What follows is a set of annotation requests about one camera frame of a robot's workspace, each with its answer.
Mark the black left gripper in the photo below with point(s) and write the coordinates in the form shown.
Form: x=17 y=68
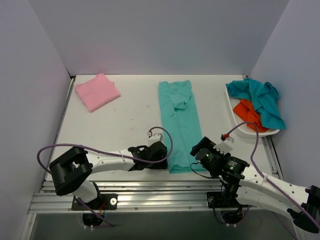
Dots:
x=158 y=153

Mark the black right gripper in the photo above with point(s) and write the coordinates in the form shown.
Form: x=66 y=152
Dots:
x=200 y=145

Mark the mint green t-shirt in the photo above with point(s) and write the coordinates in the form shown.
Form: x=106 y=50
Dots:
x=179 y=116

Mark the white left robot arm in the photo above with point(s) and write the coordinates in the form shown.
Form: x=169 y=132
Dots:
x=70 y=171

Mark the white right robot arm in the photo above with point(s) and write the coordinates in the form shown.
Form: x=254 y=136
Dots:
x=245 y=184

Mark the white plastic tray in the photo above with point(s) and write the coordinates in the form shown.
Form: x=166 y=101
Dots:
x=246 y=130

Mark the orange t-shirt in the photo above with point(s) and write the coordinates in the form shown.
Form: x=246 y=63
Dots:
x=245 y=110

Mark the teal blue t-shirt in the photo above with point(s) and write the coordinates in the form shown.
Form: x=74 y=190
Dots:
x=263 y=97

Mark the pink folded t-shirt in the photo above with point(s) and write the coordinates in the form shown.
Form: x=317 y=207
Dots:
x=97 y=92

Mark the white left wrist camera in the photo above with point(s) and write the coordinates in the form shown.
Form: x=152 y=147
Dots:
x=154 y=137

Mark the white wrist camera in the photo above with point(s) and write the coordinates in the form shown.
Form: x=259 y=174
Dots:
x=226 y=145
x=154 y=137

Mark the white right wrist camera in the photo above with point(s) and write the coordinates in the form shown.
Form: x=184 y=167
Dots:
x=226 y=145

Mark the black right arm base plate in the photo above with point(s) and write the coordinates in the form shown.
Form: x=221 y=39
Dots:
x=216 y=200

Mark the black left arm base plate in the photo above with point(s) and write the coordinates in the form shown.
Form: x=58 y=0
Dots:
x=104 y=202

